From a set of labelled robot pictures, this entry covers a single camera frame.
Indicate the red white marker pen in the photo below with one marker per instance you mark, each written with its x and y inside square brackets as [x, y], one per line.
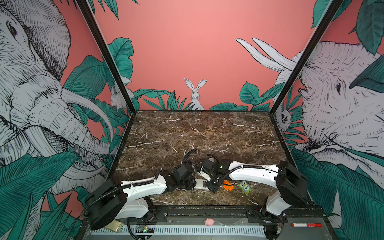
[306, 225]

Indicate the orange toy brick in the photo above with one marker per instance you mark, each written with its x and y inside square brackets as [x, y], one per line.
[228, 186]

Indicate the black corner frame post right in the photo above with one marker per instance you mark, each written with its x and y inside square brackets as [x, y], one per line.
[326, 19]

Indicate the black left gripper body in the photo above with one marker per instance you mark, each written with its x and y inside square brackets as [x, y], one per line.
[188, 185]

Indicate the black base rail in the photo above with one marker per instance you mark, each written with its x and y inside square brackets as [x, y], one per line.
[251, 213]

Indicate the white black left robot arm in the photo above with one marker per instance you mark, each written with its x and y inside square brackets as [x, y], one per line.
[104, 203]

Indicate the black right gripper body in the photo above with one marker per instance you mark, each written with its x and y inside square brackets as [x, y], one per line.
[213, 184]

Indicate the black corner frame post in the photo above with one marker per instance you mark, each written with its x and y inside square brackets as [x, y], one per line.
[95, 30]
[326, 19]

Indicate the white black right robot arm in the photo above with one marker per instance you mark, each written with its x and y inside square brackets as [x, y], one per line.
[291, 184]

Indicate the white red remote control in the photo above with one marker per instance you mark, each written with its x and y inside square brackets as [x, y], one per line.
[200, 184]

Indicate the white slotted cable duct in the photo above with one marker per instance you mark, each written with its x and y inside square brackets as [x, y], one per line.
[168, 230]

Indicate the black corner frame post left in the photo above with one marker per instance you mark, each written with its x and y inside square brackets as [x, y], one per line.
[95, 30]

